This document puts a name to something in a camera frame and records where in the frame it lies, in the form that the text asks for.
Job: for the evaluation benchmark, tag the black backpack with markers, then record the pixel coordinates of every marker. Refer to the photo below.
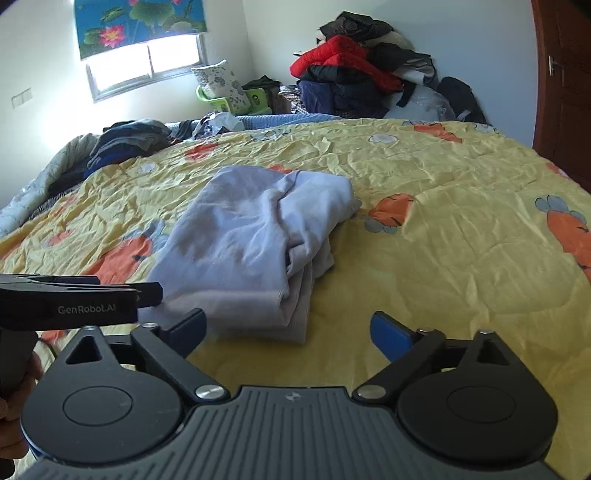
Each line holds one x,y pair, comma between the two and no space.
461,99

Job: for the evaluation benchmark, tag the blue knitted blanket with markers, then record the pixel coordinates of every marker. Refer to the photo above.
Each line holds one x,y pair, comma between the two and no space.
286,121

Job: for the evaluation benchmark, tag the white plastic bag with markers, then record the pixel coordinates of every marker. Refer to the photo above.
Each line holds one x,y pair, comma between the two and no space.
221,123

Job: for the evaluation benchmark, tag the navy padded jacket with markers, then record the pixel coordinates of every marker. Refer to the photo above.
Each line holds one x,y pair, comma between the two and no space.
337,94

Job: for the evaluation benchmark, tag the person's left hand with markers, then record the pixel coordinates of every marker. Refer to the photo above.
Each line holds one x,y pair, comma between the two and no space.
9,434

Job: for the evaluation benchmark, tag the green plastic chair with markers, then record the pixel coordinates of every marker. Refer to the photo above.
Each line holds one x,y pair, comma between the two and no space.
256,99

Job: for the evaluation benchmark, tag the red padded jacket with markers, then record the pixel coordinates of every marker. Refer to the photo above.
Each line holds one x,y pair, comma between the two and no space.
337,55

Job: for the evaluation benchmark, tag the black patterned clothes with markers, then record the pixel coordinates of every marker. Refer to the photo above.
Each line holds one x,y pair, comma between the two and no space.
355,25

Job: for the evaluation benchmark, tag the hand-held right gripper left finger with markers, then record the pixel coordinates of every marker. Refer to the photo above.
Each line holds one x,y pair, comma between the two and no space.
189,332

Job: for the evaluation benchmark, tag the pile of dark folded clothes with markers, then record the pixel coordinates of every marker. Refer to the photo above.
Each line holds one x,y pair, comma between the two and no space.
127,141

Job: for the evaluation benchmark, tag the white wall switch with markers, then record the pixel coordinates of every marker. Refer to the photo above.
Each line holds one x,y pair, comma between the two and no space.
21,98

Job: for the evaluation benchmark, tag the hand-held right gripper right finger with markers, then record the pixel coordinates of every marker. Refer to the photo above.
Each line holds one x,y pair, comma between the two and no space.
390,334

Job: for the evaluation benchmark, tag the yellow printed quilt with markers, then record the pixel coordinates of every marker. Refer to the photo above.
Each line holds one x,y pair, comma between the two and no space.
438,240

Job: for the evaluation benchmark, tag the light blue long-sleeve shirt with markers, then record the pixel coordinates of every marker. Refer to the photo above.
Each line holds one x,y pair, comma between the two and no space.
240,240

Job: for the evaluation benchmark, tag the lotus print roller blind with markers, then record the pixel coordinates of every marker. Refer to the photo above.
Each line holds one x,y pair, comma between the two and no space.
138,23

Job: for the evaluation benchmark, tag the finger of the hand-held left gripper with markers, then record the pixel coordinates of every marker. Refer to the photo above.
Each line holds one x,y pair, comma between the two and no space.
150,294

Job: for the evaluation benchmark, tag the brown wooden door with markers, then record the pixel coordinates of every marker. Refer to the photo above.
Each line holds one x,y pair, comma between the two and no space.
568,92

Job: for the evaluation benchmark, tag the window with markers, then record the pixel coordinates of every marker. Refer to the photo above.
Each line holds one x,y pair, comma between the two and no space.
147,64

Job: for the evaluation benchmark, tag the floral pillow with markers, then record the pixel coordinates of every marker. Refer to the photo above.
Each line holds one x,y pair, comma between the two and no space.
221,83

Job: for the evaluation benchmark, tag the light grey quilt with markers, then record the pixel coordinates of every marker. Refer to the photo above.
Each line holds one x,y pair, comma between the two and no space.
41,184

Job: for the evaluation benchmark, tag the clear plastic bedding bag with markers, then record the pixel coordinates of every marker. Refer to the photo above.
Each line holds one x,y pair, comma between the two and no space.
425,106

